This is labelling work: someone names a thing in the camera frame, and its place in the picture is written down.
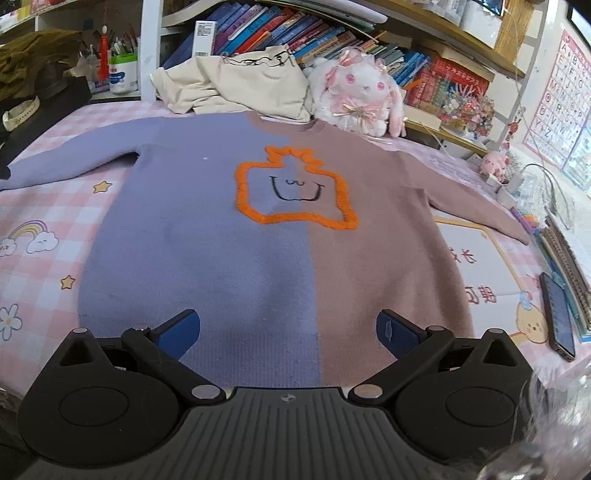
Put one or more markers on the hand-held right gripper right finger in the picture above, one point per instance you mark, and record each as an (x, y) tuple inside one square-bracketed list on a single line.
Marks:
[(392, 330)]

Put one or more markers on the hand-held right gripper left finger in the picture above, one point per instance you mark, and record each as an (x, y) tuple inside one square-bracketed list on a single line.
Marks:
[(182, 330)]

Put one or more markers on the purple and brown sweater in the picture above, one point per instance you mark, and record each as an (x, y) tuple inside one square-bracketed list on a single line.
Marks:
[(207, 258)]

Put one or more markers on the black smartphone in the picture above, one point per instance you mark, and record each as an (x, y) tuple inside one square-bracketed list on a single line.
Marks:
[(558, 318)]

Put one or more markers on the stack of spiral notebooks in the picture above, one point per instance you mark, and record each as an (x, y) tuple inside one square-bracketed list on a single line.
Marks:
[(572, 272)]

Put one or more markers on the pink checked printed blanket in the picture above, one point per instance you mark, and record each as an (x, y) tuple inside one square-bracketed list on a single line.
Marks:
[(41, 203)]

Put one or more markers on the pale fuzzy cloth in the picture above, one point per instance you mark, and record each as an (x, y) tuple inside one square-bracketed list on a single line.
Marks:
[(554, 429)]

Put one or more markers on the small pink plush toy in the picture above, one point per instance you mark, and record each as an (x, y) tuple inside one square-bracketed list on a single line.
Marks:
[(494, 164)]

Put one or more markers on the cream hardcover book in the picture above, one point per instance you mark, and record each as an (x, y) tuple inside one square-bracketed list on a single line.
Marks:
[(422, 117)]

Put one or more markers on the colourful bead flower bunch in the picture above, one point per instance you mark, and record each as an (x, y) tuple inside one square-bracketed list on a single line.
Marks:
[(471, 115)]

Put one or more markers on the white and pink plush bunny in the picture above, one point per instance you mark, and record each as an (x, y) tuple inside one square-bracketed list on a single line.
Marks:
[(355, 87)]

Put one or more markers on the cream cloth bag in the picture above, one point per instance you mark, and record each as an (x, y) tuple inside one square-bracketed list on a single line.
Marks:
[(240, 87)]

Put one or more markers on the red patterned box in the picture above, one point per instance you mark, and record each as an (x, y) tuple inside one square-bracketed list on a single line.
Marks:
[(452, 83)]

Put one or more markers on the white and green pen cup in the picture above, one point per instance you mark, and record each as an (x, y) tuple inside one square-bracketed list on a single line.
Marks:
[(123, 76)]

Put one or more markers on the black bag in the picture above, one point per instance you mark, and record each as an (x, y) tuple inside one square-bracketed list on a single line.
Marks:
[(51, 99)]

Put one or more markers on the white bookshelf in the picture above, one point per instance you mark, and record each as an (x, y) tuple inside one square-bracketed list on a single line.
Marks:
[(150, 46)]

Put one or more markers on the white paper box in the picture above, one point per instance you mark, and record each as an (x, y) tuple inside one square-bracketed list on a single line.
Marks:
[(204, 39)]

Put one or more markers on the olive green cloth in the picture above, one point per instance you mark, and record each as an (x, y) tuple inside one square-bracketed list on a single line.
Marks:
[(37, 53)]

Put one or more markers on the row of colourful books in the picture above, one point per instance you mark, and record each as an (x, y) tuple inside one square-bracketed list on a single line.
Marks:
[(277, 27)]

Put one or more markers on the white storage container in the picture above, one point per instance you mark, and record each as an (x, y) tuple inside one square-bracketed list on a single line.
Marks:
[(482, 23)]

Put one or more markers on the alphabet wall poster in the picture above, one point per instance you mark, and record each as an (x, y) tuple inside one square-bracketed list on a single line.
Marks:
[(561, 101)]

